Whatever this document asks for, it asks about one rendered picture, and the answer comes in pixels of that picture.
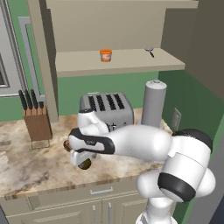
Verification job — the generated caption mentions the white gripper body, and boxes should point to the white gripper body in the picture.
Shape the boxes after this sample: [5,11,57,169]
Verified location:
[70,149,97,169]

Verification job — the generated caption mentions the dark brown avocado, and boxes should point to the dark brown avocado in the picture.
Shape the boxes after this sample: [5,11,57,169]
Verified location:
[77,158,93,171]

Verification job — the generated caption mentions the brown bread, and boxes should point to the brown bread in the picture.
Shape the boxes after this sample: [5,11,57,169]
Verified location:
[63,139,73,153]

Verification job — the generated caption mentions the beige base cabinet door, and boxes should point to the beige base cabinet door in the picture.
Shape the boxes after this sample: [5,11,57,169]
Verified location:
[4,200,103,224]
[101,197,151,224]

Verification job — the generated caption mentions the orange jam jar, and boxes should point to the orange jam jar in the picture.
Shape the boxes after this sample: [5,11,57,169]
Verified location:
[99,48,113,63]

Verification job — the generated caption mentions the beige drawer front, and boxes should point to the beige drawer front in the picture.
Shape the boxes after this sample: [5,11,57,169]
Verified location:
[27,177,142,212]

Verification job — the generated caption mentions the wooden knife block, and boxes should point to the wooden knife block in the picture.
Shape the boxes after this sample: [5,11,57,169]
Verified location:
[22,105,53,150]

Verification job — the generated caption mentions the silver four-slot toaster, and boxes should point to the silver four-slot toaster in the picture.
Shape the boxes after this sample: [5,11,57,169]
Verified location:
[79,92,136,133]

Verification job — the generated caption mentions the grey cylindrical canister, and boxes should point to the grey cylindrical canister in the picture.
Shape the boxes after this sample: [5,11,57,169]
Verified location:
[141,80,168,129]

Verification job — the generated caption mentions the small grey ladle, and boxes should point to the small grey ladle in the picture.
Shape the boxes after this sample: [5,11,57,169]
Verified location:
[144,47,156,59]

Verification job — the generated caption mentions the silver drawer handle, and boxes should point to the silver drawer handle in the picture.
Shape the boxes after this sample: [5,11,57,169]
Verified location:
[89,186,115,196]

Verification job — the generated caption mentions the grey wall outlet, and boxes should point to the grey wall outlet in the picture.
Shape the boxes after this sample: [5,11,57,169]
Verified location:
[171,107,182,131]

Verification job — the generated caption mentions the grey cabinet door handle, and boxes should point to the grey cabinet door handle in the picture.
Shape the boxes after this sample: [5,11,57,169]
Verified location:
[18,16,46,102]

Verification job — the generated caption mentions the grey window frame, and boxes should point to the grey window frame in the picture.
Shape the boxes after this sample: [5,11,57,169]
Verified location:
[0,0,28,98]

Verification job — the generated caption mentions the beige wall cabinet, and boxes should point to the beige wall cabinet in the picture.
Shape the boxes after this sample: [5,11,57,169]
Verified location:
[38,0,200,79]

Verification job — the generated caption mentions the taupe closed wall cabinet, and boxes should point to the taupe closed wall cabinet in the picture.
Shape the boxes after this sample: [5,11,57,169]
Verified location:
[160,0,224,102]

